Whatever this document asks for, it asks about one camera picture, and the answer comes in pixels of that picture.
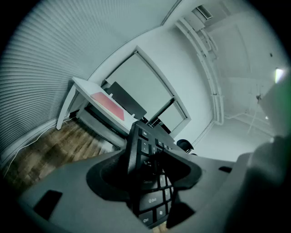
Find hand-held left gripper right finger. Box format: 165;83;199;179
152;147;239;233

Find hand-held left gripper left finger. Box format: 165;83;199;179
17;149;151;233

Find black keyboard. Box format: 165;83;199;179
125;120;182;229

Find white desk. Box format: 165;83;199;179
56;76;137;137

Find black chair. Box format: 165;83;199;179
176;139;195;154

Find black monitor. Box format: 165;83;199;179
106;81;147;121

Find window with roller blind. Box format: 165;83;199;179
104;45;191;133

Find white ceiling pipes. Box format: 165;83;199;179
174;17;226;126

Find ceiling light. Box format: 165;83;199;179
274;67;286;84

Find ceiling air vent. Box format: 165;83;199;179
196;5;214;20

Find white floor cable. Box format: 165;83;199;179
2;116;76;178

